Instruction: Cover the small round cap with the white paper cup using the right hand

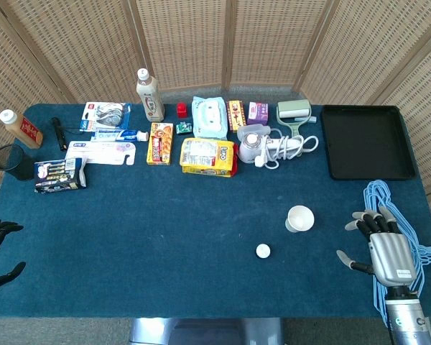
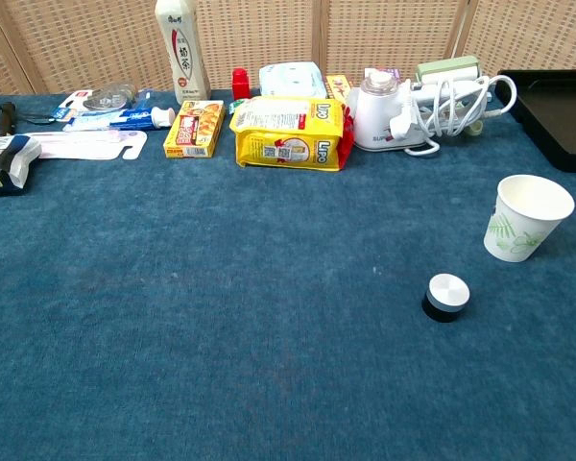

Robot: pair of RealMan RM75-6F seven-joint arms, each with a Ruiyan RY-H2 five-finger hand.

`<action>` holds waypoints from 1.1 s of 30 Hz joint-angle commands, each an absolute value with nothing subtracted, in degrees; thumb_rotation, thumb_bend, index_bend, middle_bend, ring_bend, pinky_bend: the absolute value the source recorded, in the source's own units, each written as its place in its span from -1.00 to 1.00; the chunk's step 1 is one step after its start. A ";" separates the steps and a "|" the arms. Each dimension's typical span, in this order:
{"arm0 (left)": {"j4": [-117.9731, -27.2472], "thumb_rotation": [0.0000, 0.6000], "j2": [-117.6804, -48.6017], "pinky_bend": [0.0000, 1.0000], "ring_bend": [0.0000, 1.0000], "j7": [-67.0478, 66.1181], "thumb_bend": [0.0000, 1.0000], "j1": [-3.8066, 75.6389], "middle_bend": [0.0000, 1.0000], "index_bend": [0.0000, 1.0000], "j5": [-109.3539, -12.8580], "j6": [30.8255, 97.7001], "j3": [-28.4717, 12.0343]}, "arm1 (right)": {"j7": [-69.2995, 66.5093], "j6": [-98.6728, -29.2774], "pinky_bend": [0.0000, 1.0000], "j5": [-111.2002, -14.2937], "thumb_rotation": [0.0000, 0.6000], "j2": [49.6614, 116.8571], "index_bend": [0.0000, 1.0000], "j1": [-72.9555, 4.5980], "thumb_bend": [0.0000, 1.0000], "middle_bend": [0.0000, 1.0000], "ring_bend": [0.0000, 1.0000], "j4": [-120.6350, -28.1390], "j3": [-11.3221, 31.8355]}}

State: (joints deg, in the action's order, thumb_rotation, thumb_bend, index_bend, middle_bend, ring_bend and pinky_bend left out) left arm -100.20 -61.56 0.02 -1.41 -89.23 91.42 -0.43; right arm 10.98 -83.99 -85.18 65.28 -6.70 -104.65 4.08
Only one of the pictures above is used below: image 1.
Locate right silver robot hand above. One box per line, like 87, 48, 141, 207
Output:
336, 206, 417, 288

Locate black marker pen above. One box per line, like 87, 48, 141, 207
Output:
50, 116, 68, 152

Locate light blue wet wipes pack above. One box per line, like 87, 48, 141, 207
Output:
191, 96, 228, 141

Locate white toothbrush package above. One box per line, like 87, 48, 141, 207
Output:
65, 140, 137, 166

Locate blue tablecloth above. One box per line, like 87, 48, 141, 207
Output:
0, 103, 431, 319

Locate blue white toothpaste tube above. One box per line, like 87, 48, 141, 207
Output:
91, 129, 149, 142

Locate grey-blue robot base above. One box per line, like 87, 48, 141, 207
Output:
129, 318, 284, 345

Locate yellow orange curry box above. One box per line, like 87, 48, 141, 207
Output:
146, 122, 175, 166

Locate yellow snack bag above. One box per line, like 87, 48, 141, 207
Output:
179, 137, 238, 178

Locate white power strip with cable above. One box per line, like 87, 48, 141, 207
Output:
254, 134, 320, 170

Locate blue wire clothes hanger bundle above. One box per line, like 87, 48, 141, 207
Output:
363, 179, 431, 328

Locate white round bottle pink cap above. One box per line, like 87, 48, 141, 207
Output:
238, 132, 264, 163

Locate black plastic tray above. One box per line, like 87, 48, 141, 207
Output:
320, 104, 417, 180

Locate dark pad package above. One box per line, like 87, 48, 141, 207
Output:
34, 157, 88, 194

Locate green lint roller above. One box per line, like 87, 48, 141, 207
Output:
276, 100, 317, 137

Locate black mesh pen holder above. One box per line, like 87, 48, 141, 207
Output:
0, 143, 36, 181

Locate woven folding room screen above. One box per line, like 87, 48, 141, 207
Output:
0, 0, 431, 224

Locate brown drink bottle red label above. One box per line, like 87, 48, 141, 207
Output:
0, 109, 44, 150

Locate red blue blister pack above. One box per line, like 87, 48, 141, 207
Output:
79, 101, 132, 132

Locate red yellow narrow box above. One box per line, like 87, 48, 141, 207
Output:
228, 100, 247, 132

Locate small purple box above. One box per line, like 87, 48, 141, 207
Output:
247, 102, 269, 126

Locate milk tea bottle white cap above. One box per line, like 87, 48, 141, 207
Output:
135, 68, 166, 122

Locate white paper cup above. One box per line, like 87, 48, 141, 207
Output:
285, 205, 315, 234

